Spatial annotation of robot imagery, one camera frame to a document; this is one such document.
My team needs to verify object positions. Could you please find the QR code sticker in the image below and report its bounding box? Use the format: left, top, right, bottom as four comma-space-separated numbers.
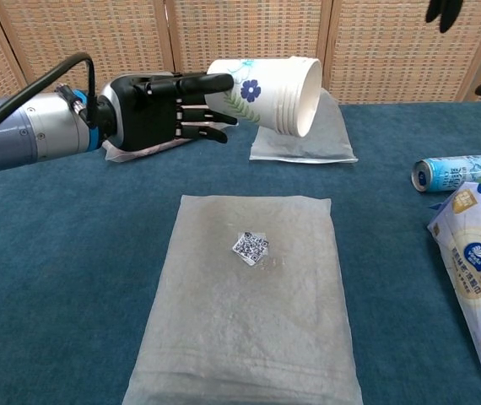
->
231, 230, 270, 266

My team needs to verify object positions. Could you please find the blue table cloth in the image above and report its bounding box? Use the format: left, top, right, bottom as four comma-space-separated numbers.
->
0, 99, 481, 405

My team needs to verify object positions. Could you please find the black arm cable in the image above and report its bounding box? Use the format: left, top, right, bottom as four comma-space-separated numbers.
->
0, 52, 98, 149

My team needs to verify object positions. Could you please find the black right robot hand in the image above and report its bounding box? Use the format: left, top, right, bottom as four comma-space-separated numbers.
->
424, 0, 481, 96

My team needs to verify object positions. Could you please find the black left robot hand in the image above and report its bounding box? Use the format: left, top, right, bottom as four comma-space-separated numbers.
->
96, 72, 240, 152

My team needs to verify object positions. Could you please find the white flower print paper cup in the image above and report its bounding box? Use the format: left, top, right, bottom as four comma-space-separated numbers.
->
204, 57, 296, 137

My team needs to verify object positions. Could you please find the light blue drink can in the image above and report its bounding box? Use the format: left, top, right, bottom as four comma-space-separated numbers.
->
411, 154, 481, 194

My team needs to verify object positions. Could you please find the woven bamboo folding screen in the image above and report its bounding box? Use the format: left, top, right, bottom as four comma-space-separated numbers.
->
0, 0, 481, 105

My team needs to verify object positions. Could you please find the bagged dark grey cloth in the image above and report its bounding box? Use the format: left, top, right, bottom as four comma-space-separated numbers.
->
249, 90, 359, 165

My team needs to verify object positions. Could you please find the bagged grey towel with sticker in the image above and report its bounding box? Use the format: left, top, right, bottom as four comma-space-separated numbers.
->
122, 194, 364, 405

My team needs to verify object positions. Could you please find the bagged pink cloth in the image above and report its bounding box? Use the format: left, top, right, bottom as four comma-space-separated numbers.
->
101, 135, 191, 164

